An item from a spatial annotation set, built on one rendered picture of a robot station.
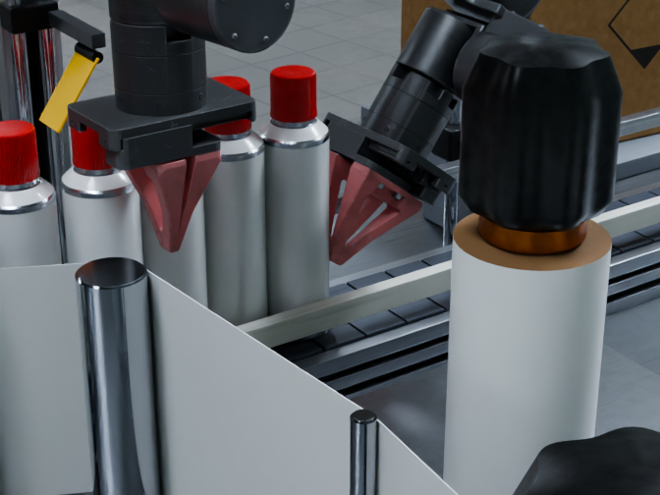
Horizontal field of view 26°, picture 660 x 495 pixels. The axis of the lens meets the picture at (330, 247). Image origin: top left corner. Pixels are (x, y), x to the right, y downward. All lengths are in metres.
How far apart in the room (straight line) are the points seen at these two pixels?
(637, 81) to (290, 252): 0.62
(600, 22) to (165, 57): 0.73
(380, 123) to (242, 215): 0.14
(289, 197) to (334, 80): 3.44
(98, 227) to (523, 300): 0.31
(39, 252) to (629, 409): 0.41
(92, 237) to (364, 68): 3.66
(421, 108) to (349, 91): 3.29
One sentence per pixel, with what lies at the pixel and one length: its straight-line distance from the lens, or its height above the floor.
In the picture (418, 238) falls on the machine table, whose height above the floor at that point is 0.83.
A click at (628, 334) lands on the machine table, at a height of 0.83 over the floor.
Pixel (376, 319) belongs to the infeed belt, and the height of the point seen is 0.88.
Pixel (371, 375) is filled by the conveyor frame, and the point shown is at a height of 0.85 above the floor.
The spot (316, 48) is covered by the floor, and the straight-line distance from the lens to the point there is 4.78.
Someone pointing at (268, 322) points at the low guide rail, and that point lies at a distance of 1.03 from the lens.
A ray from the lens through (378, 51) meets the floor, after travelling 4.75.
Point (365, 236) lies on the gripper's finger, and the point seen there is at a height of 0.95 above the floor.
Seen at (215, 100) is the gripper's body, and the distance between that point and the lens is 0.90.
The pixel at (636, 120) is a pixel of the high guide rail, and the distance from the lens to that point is 1.32.
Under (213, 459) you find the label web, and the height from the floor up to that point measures 0.98.
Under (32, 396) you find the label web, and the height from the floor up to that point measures 0.99.
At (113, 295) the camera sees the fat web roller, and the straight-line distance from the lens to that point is 0.75.
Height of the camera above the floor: 1.40
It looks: 25 degrees down
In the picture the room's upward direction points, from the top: straight up
